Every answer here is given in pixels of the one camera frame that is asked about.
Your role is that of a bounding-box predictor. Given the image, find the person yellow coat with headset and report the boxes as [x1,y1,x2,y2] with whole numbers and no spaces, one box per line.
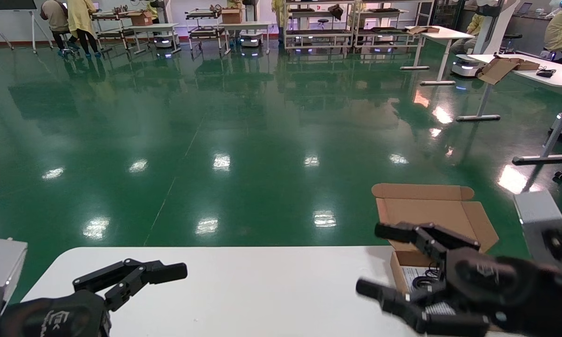
[543,0,562,65]

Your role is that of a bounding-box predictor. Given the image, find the open cardboard box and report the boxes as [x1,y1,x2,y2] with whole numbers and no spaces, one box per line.
[477,56,541,85]

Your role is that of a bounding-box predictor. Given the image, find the dark grey desk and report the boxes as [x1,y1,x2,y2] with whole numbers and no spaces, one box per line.
[510,12,554,56]

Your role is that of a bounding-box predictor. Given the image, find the black office chair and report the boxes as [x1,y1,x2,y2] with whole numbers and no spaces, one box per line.
[498,33,523,54]

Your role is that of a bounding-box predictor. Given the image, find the white humanoid robot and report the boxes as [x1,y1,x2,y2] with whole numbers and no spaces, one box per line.
[452,0,518,78]

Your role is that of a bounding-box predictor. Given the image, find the person in brown top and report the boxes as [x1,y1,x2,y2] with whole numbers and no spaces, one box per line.
[41,0,71,50]

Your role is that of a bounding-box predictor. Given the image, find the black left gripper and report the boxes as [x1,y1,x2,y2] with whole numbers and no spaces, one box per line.
[0,259,188,337]

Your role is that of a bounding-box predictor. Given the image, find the black board on stand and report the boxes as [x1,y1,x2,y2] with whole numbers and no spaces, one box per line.
[0,0,54,56]

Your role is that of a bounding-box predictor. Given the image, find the black coiled power cable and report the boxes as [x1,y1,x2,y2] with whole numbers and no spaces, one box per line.
[412,267,445,288]

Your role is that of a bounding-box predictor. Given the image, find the white shelf rack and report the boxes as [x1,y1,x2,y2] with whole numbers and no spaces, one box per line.
[353,0,436,48]
[283,0,356,51]

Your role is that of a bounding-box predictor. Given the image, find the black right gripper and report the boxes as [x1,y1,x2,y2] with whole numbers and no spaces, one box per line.
[356,222,560,337]

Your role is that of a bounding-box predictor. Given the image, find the brown cardboard storage box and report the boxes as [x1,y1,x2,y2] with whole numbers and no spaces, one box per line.
[372,183,506,333]

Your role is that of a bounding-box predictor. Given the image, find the metal cart rack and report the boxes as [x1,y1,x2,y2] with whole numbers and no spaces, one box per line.
[186,7,226,53]
[91,6,139,53]

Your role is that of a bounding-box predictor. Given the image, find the person yellow coat dark trousers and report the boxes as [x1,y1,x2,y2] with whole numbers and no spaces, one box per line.
[67,0,101,58]

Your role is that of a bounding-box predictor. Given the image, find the seated person in yellow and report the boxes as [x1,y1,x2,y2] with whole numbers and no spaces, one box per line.
[452,13,485,53]

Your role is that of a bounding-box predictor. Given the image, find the white printed manual sheet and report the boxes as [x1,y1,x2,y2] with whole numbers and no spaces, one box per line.
[401,267,454,315]

